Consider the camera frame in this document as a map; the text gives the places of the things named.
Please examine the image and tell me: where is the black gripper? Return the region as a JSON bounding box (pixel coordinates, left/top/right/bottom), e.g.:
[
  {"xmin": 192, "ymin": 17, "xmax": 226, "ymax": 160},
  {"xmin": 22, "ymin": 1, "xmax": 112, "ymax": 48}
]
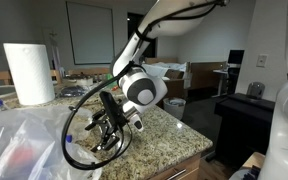
[{"xmin": 84, "ymin": 110, "xmax": 121, "ymax": 154}]

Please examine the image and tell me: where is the clear plastic bag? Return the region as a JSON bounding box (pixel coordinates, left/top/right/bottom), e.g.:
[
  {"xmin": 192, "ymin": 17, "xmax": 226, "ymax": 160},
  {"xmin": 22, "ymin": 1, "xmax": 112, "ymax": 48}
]
[{"xmin": 0, "ymin": 105, "xmax": 104, "ymax": 180}]

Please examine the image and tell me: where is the black item in clear bag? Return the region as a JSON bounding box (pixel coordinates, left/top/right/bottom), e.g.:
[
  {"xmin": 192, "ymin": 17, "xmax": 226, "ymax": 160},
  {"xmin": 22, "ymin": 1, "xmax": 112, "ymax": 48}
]
[{"xmin": 57, "ymin": 84, "xmax": 89, "ymax": 99}]

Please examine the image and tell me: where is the white bowl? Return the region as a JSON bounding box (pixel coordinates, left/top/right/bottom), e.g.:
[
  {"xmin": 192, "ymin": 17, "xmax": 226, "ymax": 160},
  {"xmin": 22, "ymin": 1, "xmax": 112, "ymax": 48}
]
[{"xmin": 63, "ymin": 74, "xmax": 95, "ymax": 89}]

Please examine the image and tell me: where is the grey trash can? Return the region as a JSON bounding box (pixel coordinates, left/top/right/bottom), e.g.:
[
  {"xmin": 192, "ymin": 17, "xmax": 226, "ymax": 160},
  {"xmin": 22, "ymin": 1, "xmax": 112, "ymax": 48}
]
[{"xmin": 162, "ymin": 96, "xmax": 187, "ymax": 121}]

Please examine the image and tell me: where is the white bed sheet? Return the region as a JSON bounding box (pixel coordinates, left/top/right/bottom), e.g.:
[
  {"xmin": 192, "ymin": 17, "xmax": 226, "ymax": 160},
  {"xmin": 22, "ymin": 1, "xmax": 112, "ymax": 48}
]
[{"xmin": 140, "ymin": 61, "xmax": 189, "ymax": 82}]

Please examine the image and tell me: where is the wooden drawer front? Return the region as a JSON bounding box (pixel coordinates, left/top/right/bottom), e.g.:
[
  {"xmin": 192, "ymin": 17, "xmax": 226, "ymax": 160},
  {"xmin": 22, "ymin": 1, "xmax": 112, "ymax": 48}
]
[{"xmin": 148, "ymin": 153, "xmax": 204, "ymax": 180}]

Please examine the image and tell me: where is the white paper towel roll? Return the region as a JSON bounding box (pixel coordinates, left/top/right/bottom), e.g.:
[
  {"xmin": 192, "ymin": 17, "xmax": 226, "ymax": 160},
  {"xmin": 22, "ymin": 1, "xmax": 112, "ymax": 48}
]
[{"xmin": 2, "ymin": 42, "xmax": 56, "ymax": 107}]

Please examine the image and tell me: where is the white projector screen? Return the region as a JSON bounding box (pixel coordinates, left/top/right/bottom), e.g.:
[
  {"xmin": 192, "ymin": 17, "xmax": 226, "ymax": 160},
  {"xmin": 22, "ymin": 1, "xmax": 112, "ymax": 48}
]
[{"xmin": 65, "ymin": 1, "xmax": 115, "ymax": 66}]

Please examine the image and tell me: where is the white desk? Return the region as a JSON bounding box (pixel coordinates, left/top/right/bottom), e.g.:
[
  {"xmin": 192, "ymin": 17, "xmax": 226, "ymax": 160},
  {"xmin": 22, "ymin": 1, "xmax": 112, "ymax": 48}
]
[{"xmin": 212, "ymin": 68, "xmax": 231, "ymax": 98}]

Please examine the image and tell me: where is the black office chair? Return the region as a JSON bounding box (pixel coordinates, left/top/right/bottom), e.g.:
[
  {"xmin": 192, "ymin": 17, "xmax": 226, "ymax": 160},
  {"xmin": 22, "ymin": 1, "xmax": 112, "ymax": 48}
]
[{"xmin": 225, "ymin": 64, "xmax": 241, "ymax": 96}]

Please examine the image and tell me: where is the black cabinet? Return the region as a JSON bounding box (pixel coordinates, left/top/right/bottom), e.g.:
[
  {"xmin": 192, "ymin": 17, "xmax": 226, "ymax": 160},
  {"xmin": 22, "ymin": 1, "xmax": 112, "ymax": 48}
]
[{"xmin": 213, "ymin": 92, "xmax": 276, "ymax": 169}]

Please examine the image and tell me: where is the black computer monitor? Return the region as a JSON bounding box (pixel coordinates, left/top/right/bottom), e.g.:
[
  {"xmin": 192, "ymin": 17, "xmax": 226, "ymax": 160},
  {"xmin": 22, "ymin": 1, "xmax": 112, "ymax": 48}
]
[{"xmin": 227, "ymin": 49, "xmax": 246, "ymax": 65}]

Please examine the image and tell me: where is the brown cardboard box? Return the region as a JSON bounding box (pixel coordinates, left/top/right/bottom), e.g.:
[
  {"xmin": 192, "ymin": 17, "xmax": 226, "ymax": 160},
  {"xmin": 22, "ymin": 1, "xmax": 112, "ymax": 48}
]
[{"xmin": 241, "ymin": 151, "xmax": 267, "ymax": 170}]

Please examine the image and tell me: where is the grey round object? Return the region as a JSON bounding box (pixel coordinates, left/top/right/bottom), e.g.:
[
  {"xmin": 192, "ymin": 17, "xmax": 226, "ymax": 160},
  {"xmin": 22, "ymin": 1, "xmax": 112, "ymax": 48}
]
[{"xmin": 245, "ymin": 81, "xmax": 266, "ymax": 100}]

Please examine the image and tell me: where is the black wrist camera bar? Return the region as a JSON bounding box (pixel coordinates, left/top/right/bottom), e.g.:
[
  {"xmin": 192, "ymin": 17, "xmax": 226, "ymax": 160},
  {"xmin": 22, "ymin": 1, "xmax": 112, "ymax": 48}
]
[{"xmin": 99, "ymin": 90, "xmax": 129, "ymax": 135}]

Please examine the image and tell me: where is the metal drawer handle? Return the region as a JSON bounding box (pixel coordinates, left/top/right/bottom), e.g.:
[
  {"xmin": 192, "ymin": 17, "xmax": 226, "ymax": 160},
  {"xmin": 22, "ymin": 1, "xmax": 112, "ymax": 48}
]
[{"xmin": 165, "ymin": 168, "xmax": 188, "ymax": 180}]

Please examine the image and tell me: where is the wooden bed frame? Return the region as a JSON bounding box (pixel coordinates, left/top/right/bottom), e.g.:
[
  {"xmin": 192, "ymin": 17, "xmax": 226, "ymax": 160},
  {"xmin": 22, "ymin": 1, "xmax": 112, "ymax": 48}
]
[{"xmin": 145, "ymin": 57, "xmax": 229, "ymax": 108}]

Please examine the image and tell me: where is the white light switch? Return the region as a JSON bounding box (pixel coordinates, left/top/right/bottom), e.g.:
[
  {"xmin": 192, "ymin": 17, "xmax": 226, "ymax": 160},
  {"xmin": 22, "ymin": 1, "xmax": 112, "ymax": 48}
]
[{"xmin": 255, "ymin": 53, "xmax": 269, "ymax": 69}]

